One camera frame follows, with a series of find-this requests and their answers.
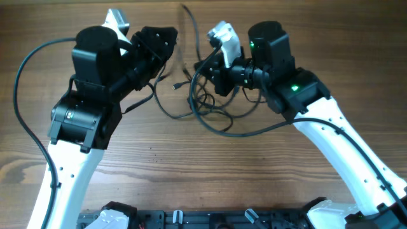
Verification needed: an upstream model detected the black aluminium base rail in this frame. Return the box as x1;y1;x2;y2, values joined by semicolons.
76;209;313;229

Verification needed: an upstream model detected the camera cable black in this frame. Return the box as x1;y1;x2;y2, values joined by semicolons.
12;37;77;229
190;45;406;218

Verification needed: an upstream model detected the left camera cable black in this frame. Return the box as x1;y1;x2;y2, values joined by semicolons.
12;37;77;229

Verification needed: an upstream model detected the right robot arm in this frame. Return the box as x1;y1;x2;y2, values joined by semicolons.
195;21;406;228

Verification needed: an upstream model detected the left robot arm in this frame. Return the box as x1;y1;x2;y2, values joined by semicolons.
29;25;177;228

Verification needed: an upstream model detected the right camera cable black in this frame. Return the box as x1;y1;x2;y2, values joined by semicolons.
190;45;406;218

